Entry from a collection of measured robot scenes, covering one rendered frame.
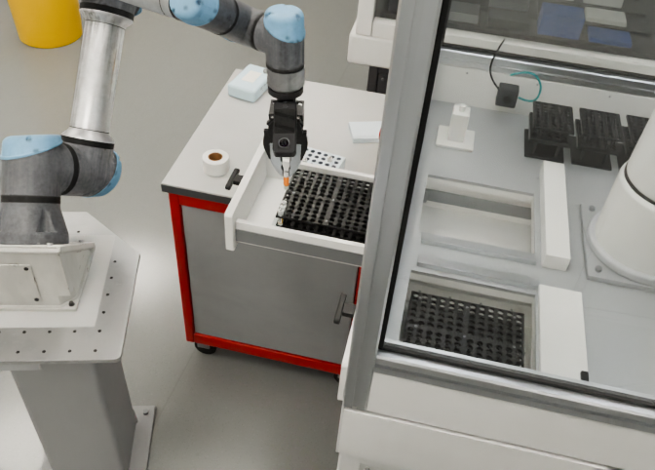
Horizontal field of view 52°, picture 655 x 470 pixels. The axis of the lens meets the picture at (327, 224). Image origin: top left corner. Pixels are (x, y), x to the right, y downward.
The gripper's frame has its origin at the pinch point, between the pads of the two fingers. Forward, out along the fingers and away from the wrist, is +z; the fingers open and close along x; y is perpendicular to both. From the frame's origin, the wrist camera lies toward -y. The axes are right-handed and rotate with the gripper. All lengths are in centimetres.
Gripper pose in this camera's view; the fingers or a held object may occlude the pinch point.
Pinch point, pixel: (286, 173)
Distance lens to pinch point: 147.1
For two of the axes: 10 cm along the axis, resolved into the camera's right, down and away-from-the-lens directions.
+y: 0.3, -6.5, 7.6
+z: -0.3, 7.6, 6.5
